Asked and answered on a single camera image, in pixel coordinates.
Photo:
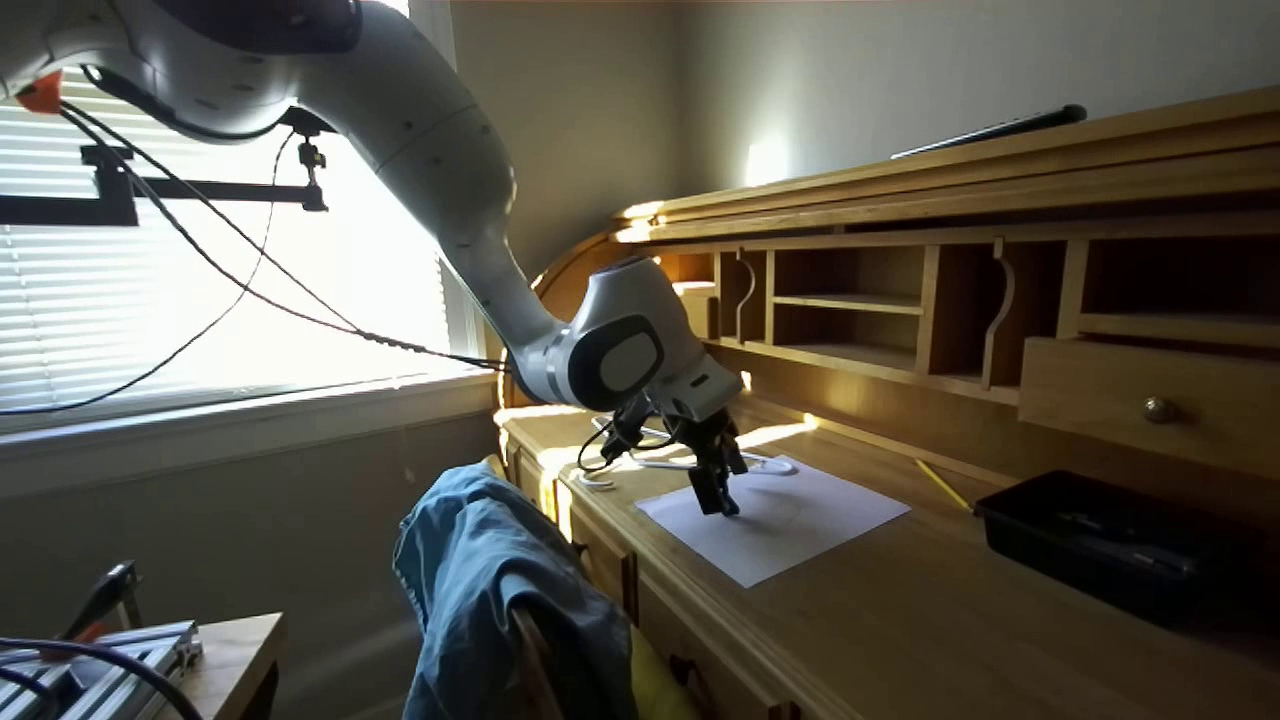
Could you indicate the yellow pencil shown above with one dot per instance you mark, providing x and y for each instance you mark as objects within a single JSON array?
[{"x": 946, "y": 485}]

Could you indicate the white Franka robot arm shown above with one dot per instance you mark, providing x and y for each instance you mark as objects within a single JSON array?
[{"x": 400, "y": 122}]

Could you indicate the white window blinds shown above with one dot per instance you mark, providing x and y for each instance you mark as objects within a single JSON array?
[{"x": 162, "y": 321}]

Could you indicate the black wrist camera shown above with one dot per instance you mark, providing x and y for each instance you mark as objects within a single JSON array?
[{"x": 620, "y": 441}]

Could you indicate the blue cloth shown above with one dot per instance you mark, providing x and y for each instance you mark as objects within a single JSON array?
[{"x": 495, "y": 587}]

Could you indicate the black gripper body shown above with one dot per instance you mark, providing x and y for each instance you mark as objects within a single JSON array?
[{"x": 708, "y": 447}]

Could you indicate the small wooden desk drawer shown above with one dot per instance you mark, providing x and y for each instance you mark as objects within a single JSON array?
[{"x": 1121, "y": 385}]

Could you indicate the round drawer knob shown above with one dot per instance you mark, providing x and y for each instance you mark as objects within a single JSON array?
[{"x": 1165, "y": 411}]

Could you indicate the aluminium base frame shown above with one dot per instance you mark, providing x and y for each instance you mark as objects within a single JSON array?
[{"x": 126, "y": 660}]

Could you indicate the black clamp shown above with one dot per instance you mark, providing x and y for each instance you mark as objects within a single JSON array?
[{"x": 107, "y": 593}]

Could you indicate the yellow chair cushion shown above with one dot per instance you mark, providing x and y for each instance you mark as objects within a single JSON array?
[{"x": 658, "y": 682}]

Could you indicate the black remote control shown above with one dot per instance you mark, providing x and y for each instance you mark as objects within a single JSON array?
[{"x": 992, "y": 129}]

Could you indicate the wooden roll-top desk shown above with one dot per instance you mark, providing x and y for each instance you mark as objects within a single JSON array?
[{"x": 935, "y": 627}]

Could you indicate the black plastic tray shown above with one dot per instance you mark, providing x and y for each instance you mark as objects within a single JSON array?
[{"x": 1112, "y": 540}]

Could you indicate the light wooden robot table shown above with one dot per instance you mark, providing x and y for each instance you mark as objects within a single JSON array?
[{"x": 242, "y": 654}]

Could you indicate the black camera stand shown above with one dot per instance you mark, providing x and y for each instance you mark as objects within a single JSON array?
[{"x": 122, "y": 192}]

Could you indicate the white paper sheet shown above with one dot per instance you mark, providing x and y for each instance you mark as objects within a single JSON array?
[{"x": 786, "y": 524}]

